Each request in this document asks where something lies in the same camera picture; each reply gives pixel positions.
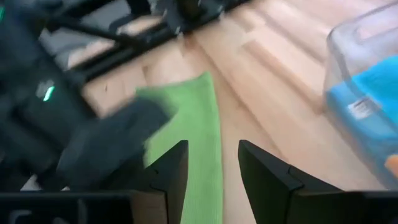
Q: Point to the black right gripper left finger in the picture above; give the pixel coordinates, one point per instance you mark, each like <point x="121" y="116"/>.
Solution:
<point x="174" y="168"/>

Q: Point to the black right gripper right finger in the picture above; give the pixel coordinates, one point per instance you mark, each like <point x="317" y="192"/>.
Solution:
<point x="267" y="174"/>

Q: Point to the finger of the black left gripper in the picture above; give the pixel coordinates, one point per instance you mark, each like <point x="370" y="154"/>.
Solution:
<point x="115" y="143"/>

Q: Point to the small green microfiber towel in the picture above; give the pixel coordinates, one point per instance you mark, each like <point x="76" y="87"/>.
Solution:
<point x="202" y="124"/>

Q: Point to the blue microfiber towel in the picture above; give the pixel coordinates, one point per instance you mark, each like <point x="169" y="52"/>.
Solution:
<point x="373" y="124"/>

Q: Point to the clear plastic bin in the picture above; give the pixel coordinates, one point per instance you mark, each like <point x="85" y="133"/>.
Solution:
<point x="342" y="46"/>

